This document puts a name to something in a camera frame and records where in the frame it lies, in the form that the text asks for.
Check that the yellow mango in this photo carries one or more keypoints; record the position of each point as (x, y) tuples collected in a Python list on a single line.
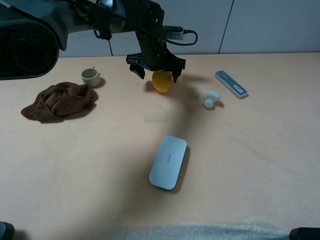
[(162, 81)]

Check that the white mushroom toy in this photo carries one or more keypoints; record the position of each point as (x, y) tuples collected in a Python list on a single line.
[(210, 98)]

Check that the beige ceramic cup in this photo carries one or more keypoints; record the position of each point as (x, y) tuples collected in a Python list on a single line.
[(91, 76)]

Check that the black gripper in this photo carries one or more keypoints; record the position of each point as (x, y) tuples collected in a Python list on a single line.
[(145, 18)]

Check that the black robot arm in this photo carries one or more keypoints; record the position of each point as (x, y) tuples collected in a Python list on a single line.
[(33, 32)]

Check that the white rectangular case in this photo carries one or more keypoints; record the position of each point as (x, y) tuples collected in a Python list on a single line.
[(168, 162)]

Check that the brown crumpled cloth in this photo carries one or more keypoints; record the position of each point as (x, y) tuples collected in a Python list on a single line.
[(60, 101)]

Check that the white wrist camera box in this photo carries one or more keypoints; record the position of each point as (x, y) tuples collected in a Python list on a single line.
[(173, 32)]

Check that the black object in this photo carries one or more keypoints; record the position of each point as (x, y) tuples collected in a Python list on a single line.
[(7, 231), (305, 233)]

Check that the black object bottom left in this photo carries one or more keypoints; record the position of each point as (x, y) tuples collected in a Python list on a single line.
[(7, 231)]

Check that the clear box with black insert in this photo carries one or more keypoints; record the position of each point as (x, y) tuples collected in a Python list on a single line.
[(232, 85)]

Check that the black object bottom right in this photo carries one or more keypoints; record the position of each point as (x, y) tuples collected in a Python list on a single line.
[(305, 233)]

